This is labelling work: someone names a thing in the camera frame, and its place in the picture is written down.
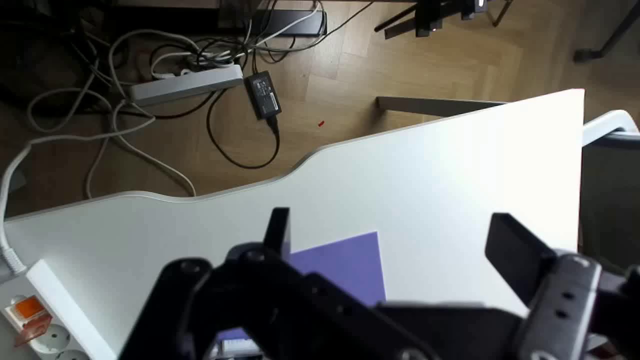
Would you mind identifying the black adapter cable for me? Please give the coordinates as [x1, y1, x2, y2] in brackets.
[203, 88, 284, 173]

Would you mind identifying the black tripod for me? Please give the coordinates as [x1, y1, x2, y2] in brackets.
[373, 0, 515, 40]

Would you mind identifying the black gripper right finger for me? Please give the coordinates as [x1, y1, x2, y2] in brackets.
[484, 212, 603, 360]

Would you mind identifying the black power adapter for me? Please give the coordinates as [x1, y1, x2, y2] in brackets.
[243, 70, 284, 122]

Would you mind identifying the purple mat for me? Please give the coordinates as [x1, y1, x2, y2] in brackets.
[217, 231, 387, 344]

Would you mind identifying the white plug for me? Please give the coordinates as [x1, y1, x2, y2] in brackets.
[147, 49, 203, 77]

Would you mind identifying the white power strip orange switch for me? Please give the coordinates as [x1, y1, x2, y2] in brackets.
[0, 258, 116, 360]

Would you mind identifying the grey floor power strip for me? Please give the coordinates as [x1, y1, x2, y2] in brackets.
[128, 62, 245, 106]

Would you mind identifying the white curved frame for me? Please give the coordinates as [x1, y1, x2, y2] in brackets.
[582, 109, 640, 150]

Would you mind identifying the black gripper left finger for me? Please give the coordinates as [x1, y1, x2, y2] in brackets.
[225, 206, 315, 297]

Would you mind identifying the black flat device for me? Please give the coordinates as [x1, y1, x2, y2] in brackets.
[266, 9, 328, 38]

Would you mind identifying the white floor cable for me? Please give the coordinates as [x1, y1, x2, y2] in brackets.
[82, 99, 200, 201]

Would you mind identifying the white power strip cable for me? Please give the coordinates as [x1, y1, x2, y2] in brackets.
[0, 116, 157, 270]

